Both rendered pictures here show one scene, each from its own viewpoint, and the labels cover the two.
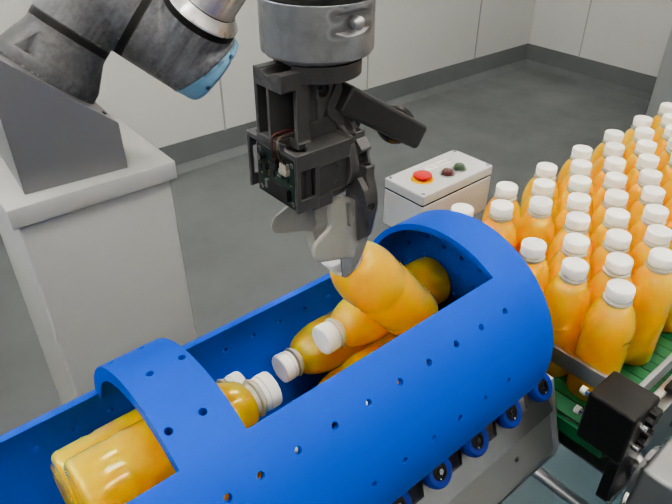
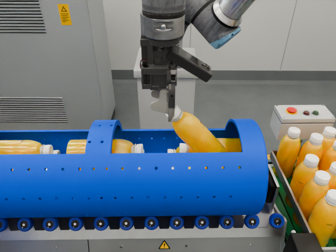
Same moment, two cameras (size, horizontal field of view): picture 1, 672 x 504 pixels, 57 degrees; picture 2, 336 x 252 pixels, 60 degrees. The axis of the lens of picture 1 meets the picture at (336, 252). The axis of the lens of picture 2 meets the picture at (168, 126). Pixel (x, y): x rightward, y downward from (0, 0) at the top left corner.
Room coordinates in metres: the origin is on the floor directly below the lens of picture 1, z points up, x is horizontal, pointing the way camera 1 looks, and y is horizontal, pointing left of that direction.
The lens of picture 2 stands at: (0.01, -0.40, 1.70)
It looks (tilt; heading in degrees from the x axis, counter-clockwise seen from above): 35 degrees down; 39
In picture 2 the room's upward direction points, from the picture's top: straight up
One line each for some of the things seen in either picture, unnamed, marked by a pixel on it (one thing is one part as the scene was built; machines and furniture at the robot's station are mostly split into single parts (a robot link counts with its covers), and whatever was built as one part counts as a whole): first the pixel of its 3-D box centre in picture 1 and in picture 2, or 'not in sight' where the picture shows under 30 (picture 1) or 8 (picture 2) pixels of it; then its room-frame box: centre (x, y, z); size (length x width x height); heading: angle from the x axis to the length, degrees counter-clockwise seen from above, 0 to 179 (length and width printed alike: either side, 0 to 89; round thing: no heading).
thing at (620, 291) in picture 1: (619, 292); (334, 197); (0.70, -0.41, 1.09); 0.04 x 0.04 x 0.02
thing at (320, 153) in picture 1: (311, 127); (160, 61); (0.49, 0.02, 1.43); 0.09 x 0.08 x 0.12; 130
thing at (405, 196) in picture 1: (437, 193); (300, 121); (1.07, -0.20, 1.05); 0.20 x 0.10 x 0.10; 130
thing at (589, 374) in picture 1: (513, 328); (289, 193); (0.77, -0.29, 0.96); 0.40 x 0.01 x 0.03; 40
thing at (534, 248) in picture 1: (533, 249); (311, 160); (0.81, -0.31, 1.09); 0.04 x 0.04 x 0.02
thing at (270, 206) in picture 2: not in sight; (267, 188); (0.72, -0.23, 0.99); 0.10 x 0.02 x 0.12; 40
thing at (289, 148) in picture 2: not in sight; (287, 154); (0.92, -0.22, 0.99); 0.07 x 0.07 x 0.19
